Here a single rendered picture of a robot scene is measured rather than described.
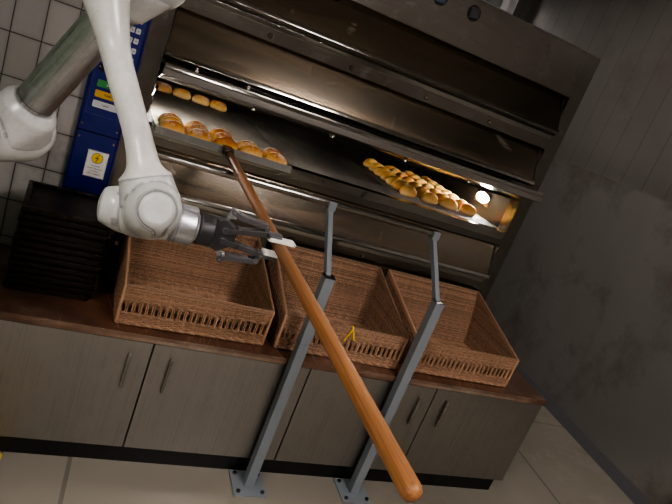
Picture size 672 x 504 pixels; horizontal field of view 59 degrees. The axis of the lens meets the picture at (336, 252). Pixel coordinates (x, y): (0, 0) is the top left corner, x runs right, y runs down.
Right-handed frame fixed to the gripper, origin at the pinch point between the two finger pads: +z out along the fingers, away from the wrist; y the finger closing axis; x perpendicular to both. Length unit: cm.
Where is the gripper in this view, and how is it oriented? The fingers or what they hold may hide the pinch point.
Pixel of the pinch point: (278, 247)
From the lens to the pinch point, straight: 144.1
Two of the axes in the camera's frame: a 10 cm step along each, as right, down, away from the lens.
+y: -3.5, 8.9, 2.8
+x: 3.0, 3.9, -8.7
